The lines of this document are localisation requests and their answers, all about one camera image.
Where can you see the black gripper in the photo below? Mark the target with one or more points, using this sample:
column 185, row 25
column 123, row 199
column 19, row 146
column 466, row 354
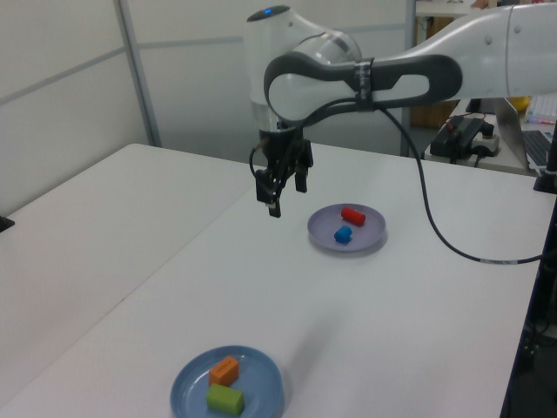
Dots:
column 283, row 148

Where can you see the red cylinder block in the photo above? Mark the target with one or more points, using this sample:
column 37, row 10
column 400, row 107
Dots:
column 353, row 216

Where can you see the blue block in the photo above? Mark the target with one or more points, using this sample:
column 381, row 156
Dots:
column 343, row 235

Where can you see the orange rectangular block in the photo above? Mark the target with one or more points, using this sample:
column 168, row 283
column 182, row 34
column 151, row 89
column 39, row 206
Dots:
column 224, row 371

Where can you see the green rectangular block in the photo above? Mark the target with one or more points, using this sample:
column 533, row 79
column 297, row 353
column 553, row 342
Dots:
column 224, row 399

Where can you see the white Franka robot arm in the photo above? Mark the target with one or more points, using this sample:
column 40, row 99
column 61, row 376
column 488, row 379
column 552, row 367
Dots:
column 270, row 52

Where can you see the purple plate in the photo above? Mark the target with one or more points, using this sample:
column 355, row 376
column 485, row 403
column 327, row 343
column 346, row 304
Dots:
column 370, row 237

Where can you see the brown cardboard box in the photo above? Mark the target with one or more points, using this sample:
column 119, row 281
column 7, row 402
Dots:
column 431, row 115

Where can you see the black power supply box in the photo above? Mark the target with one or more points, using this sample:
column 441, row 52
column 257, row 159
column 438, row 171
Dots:
column 452, row 139

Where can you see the blue plate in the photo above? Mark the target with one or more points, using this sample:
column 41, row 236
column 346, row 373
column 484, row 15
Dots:
column 261, row 383

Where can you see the grey emergency stop button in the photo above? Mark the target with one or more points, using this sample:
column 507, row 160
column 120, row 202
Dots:
column 486, row 143

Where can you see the silver laptop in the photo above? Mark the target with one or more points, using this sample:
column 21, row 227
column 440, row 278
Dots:
column 511, row 130

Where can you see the yellow toy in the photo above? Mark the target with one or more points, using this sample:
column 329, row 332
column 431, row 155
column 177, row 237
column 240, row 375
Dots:
column 520, row 104

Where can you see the black stand pole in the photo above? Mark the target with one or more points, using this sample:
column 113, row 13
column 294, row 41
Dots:
column 552, row 165

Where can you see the dark frame post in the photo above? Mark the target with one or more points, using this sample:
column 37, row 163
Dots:
column 533, row 339

